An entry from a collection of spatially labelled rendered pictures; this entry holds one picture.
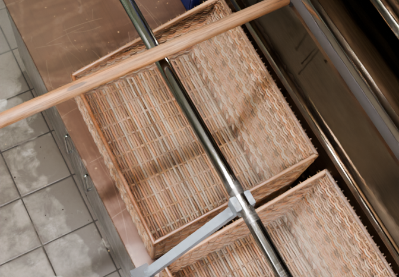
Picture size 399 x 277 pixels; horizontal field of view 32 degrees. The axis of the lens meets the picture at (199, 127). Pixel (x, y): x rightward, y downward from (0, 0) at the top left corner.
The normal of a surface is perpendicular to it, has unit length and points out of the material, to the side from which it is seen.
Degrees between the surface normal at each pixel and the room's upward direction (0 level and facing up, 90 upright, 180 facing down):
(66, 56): 0
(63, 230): 0
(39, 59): 0
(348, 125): 70
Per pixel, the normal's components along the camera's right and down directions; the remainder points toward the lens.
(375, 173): -0.80, 0.23
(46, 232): 0.08, -0.42
